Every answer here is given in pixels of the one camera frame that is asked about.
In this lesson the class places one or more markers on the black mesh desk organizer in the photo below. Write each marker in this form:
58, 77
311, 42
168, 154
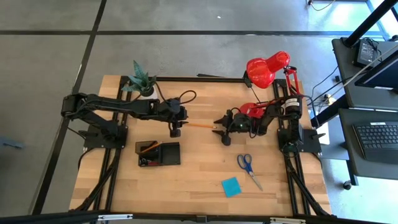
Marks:
169, 155

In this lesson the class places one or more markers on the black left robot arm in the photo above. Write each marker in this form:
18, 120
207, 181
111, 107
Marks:
124, 105

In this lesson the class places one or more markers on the green plant in white pot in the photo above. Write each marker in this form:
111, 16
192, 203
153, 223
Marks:
141, 81

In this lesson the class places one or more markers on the silver frame bracket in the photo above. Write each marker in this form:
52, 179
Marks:
115, 217
287, 221

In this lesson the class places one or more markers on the white yellow power strip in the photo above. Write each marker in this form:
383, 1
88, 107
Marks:
329, 100

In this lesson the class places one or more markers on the black diagonal pole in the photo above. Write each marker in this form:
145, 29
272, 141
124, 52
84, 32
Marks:
370, 21

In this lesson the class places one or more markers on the grey object on floor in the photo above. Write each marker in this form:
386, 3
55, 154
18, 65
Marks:
11, 144

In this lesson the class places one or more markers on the small grey bracket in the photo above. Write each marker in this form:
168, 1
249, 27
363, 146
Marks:
201, 219

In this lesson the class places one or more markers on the black side desk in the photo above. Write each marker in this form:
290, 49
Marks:
345, 77
373, 171

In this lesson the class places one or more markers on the small black binder clip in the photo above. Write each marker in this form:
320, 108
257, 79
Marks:
143, 160

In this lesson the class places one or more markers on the blue sticky note pad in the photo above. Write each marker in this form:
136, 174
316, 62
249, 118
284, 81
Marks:
231, 187

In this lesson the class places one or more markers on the black diagonal desk leg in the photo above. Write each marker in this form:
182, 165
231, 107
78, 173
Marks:
329, 110

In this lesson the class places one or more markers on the black monitor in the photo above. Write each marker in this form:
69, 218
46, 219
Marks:
381, 76

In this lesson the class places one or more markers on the black power adapter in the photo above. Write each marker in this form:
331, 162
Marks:
365, 53

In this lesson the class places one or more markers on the orange pencil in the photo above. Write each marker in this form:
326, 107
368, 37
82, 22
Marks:
202, 125
151, 147

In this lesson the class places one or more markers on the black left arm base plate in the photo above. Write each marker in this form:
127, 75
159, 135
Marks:
93, 143

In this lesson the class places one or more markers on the black keyboard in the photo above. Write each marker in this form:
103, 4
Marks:
377, 138

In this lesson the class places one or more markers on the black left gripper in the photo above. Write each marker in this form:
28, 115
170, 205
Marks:
175, 110

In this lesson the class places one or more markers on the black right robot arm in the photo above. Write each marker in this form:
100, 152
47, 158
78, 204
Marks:
292, 105

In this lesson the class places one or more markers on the black aluminium table frame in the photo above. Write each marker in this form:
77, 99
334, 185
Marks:
202, 79

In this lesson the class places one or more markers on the black caster wheel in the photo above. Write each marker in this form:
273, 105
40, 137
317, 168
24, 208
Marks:
347, 185

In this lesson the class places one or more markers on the red desk lamp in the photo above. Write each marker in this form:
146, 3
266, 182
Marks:
264, 70

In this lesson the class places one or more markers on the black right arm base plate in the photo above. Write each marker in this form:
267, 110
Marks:
308, 144

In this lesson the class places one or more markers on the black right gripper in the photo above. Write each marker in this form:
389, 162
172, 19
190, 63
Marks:
242, 123

